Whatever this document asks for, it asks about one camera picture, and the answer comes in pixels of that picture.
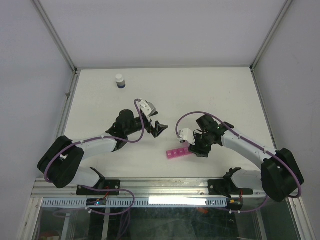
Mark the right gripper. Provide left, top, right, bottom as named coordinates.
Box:
left=188, top=131, right=212, bottom=158

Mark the pink weekly pill organizer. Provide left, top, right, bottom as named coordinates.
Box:
left=166, top=147, right=191, bottom=160

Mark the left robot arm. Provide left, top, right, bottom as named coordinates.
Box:
left=37, top=109, right=168, bottom=195

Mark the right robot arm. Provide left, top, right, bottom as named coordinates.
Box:
left=179, top=114, right=304, bottom=202

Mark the white capped pill bottle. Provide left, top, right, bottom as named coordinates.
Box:
left=115, top=73, right=126, bottom=89

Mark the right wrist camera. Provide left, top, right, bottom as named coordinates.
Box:
left=178, top=128, right=196, bottom=146

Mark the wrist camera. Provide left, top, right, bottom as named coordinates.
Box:
left=139, top=98, right=158, bottom=117
left=178, top=128, right=196, bottom=146

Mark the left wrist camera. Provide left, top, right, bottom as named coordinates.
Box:
left=139, top=98, right=158, bottom=117

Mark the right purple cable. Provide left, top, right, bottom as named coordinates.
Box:
left=175, top=111, right=305, bottom=200

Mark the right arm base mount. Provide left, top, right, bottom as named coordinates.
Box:
left=207, top=167, right=263, bottom=213

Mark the white slotted cable duct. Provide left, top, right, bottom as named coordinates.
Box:
left=42, top=196, right=228, bottom=208

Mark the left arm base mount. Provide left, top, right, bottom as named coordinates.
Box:
left=74, top=167, right=121, bottom=197

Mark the left aluminium frame post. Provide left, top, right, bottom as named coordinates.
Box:
left=31, top=0, right=78, bottom=75

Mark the aluminium frame post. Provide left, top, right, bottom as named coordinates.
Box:
left=249, top=0, right=295, bottom=71
left=31, top=0, right=78, bottom=75

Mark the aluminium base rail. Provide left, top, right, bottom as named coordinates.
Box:
left=31, top=177, right=266, bottom=198

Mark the right aluminium frame post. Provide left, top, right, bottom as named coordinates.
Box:
left=249, top=0, right=295, bottom=71

